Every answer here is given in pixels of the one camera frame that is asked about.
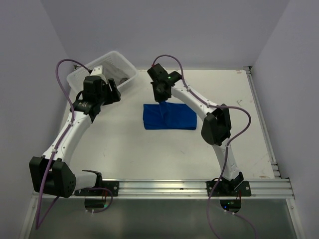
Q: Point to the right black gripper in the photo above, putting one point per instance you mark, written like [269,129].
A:
[158,98]

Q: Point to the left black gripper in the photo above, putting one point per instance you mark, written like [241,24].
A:
[114,96]

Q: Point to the grey towel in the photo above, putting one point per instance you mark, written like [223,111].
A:
[110,71]

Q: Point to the blue towel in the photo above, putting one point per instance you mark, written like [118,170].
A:
[165,115]

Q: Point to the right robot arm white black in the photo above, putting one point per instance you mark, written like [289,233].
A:
[216,128]

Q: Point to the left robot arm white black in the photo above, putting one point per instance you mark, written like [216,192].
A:
[50,172]

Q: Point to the white plastic basket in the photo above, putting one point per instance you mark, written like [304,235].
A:
[114,65]

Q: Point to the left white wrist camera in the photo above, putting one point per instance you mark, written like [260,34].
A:
[98,71]

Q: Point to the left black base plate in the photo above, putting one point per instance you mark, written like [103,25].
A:
[107,186]

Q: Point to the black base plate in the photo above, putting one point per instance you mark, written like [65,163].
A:
[107,186]
[225,189]

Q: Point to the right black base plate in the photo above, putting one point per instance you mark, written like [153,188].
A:
[225,189]

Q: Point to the aluminium mounting rail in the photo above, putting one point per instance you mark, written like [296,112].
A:
[198,189]

